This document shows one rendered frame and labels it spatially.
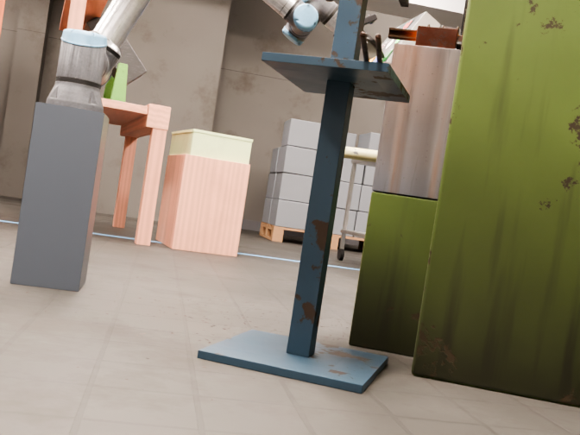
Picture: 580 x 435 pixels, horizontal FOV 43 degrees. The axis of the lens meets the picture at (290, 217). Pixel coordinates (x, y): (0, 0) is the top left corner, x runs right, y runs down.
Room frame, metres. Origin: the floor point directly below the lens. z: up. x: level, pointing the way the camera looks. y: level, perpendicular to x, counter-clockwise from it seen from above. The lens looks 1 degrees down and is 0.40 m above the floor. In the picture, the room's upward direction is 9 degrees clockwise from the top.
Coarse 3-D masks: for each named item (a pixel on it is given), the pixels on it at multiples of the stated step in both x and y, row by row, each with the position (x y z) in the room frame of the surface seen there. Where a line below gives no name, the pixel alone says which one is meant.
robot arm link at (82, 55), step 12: (72, 36) 2.45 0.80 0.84; (84, 36) 2.45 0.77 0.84; (96, 36) 2.47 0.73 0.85; (60, 48) 2.48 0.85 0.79; (72, 48) 2.45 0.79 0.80; (84, 48) 2.45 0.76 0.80; (96, 48) 2.47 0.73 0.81; (60, 60) 2.47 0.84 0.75; (72, 60) 2.44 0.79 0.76; (84, 60) 2.45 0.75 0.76; (96, 60) 2.48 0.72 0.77; (60, 72) 2.46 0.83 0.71; (72, 72) 2.44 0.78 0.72; (84, 72) 2.45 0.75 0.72; (96, 72) 2.48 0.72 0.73
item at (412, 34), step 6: (390, 30) 2.42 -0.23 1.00; (396, 30) 2.42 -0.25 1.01; (402, 30) 2.41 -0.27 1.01; (408, 30) 2.40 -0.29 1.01; (414, 30) 2.40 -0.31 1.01; (390, 36) 2.41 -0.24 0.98; (396, 36) 2.41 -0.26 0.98; (402, 36) 2.40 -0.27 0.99; (408, 36) 2.40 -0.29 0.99; (414, 36) 2.40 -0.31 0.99
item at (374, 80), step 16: (272, 64) 1.75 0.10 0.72; (288, 64) 1.72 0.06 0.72; (304, 64) 1.69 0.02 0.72; (320, 64) 1.68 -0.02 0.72; (336, 64) 1.67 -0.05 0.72; (352, 64) 1.66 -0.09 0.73; (368, 64) 1.65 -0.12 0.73; (384, 64) 1.64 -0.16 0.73; (304, 80) 1.91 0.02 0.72; (320, 80) 1.88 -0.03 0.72; (336, 80) 1.84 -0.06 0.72; (352, 80) 1.81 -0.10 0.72; (368, 80) 1.78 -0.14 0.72; (384, 80) 1.75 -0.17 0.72; (368, 96) 2.01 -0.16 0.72; (384, 96) 1.97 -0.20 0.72; (400, 96) 1.93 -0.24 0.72
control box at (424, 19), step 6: (426, 12) 2.83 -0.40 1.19; (414, 18) 2.91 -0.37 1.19; (420, 18) 2.82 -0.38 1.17; (426, 18) 2.83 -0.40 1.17; (432, 18) 2.83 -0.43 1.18; (402, 24) 3.05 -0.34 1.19; (414, 24) 2.83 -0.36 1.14; (420, 24) 2.82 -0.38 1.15; (426, 24) 2.83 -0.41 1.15; (432, 24) 2.83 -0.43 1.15; (438, 24) 2.84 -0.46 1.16; (384, 42) 3.12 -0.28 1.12; (402, 42) 2.81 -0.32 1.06; (408, 42) 2.82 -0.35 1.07; (414, 42) 2.82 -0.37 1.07; (384, 48) 3.02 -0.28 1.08; (390, 48) 2.91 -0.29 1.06; (390, 54) 2.82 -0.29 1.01; (390, 60) 2.80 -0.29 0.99
